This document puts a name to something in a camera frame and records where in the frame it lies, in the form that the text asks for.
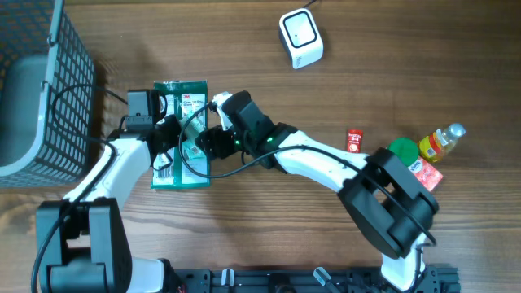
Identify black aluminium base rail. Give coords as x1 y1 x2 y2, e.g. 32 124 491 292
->
162 266 462 293

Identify yellow oil bottle silver cap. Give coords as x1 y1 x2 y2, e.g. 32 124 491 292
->
418 123 466 164

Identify black right camera cable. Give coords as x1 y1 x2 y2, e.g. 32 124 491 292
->
177 103 437 247

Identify white barcode scanner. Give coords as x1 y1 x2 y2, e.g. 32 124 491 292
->
278 8 324 69

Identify green lid round container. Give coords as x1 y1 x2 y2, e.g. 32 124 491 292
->
387 138 419 167

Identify teal snack bar wrapper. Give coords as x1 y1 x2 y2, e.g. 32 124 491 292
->
182 114 206 160

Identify black left camera cable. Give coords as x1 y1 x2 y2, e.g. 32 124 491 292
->
30 83 129 293

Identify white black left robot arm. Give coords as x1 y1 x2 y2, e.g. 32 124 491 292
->
31 116 181 292

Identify grey plastic mesh basket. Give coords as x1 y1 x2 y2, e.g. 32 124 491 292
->
1 0 95 188

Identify black camera cable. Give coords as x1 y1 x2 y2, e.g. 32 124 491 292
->
30 83 129 293
177 103 437 247

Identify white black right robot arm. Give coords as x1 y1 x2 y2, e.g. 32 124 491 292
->
195 123 439 292

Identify red white juice carton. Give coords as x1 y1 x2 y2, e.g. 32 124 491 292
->
408 157 443 191

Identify green 3M sponge package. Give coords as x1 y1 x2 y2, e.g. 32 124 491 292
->
151 81 210 190

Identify red Nescafe coffee stick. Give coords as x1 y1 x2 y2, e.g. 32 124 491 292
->
347 129 364 153

